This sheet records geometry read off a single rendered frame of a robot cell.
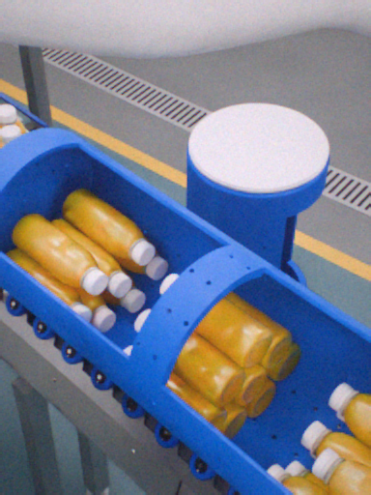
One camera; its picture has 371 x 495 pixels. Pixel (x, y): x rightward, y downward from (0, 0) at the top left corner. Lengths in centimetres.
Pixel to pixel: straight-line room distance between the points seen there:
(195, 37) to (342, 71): 321
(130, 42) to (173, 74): 315
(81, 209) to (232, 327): 39
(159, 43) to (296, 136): 110
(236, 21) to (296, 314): 72
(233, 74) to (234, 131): 206
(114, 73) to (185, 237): 241
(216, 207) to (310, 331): 42
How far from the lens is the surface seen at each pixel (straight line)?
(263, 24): 71
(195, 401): 122
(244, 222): 165
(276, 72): 382
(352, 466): 113
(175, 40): 65
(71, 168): 152
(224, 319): 120
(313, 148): 171
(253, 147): 170
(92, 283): 132
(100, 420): 145
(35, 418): 189
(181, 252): 145
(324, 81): 378
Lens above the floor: 208
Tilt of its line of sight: 45 degrees down
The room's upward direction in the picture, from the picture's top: straight up
